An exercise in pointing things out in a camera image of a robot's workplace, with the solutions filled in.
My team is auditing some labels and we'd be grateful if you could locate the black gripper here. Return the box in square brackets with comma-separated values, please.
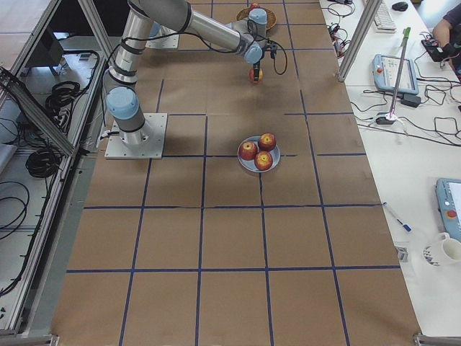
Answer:
[251, 39, 278, 81]

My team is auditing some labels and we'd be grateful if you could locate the yellow red striped apple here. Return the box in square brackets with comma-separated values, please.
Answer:
[249, 69, 264, 84]

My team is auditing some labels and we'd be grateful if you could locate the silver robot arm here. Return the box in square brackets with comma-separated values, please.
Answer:
[103, 1, 276, 146]

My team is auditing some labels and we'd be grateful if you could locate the brown wicker basket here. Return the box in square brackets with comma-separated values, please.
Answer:
[236, 7, 277, 30]

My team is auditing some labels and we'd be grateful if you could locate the red apple on plate back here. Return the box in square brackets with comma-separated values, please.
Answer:
[258, 133, 277, 151]

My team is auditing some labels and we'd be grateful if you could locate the red apple on plate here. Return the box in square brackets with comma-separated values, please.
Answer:
[238, 141, 259, 161]
[258, 133, 277, 151]
[254, 151, 273, 171]

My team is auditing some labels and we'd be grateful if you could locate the red apple on plate left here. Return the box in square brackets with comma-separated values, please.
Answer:
[238, 141, 259, 161]

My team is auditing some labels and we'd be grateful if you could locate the red apple on plate front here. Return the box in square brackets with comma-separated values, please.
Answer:
[254, 151, 273, 171]

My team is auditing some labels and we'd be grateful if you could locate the light grey plate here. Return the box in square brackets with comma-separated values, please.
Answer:
[237, 136, 281, 173]

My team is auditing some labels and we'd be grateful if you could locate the blue teach pendant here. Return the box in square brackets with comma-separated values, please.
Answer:
[436, 178, 460, 241]
[372, 54, 419, 95]

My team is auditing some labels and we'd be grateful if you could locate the white keyboard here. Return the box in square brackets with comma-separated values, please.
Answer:
[374, 1, 397, 34]

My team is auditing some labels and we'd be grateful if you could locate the long grabber stick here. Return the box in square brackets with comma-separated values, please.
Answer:
[385, 27, 411, 125]

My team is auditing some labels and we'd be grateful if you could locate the black computer mouse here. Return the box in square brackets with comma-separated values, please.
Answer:
[391, 1, 408, 12]

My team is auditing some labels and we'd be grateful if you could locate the blue white pen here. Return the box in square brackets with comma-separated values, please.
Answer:
[382, 202, 412, 232]

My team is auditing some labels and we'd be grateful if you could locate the white mug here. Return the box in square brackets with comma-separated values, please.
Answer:
[423, 232, 460, 267]

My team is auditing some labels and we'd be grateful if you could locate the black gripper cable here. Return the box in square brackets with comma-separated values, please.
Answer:
[248, 17, 289, 76]

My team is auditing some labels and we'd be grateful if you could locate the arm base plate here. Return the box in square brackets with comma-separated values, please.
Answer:
[104, 113, 168, 159]
[146, 35, 179, 50]

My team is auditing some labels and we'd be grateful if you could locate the aluminium frame post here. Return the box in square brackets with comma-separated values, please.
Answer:
[337, 0, 381, 82]

